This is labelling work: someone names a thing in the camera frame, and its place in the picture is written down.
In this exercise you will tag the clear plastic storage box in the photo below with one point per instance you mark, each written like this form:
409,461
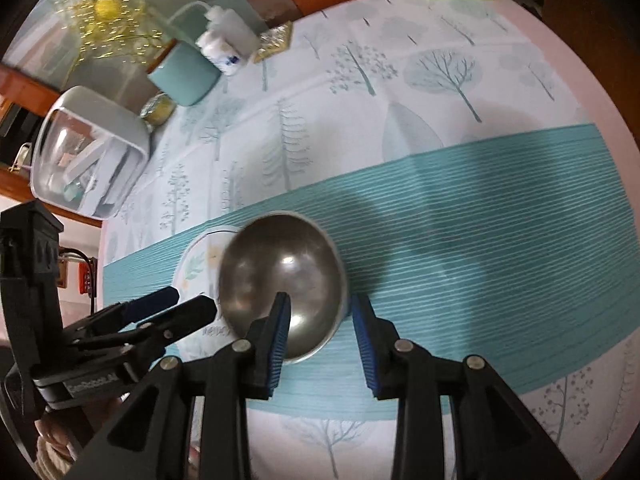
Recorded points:
90,160

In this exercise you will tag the white plastic bottle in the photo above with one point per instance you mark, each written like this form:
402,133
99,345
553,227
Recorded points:
225,40

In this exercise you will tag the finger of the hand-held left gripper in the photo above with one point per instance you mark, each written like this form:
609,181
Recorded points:
185,312
150,302

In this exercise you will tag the gold starburst ornament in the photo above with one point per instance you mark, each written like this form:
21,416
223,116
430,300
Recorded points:
107,7

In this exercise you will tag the gold snack packet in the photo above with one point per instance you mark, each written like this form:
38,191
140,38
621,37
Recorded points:
274,42

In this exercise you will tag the tree-print tablecloth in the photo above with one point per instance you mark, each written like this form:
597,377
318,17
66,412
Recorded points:
450,260

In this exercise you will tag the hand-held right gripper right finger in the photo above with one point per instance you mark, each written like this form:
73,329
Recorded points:
367,350

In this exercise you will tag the teal cup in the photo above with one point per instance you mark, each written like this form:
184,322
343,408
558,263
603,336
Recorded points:
185,75

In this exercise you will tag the gold tin can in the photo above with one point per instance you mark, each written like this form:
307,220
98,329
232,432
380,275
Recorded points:
157,109

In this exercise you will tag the red wall socket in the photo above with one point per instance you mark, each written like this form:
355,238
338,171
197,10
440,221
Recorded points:
86,277

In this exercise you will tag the small steel bowl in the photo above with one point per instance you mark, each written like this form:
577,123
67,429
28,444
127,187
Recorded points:
280,260

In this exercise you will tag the person's left forearm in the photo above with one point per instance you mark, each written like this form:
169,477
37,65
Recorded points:
52,452

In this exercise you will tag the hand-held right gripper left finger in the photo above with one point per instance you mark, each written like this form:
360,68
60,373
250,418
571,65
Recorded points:
277,350

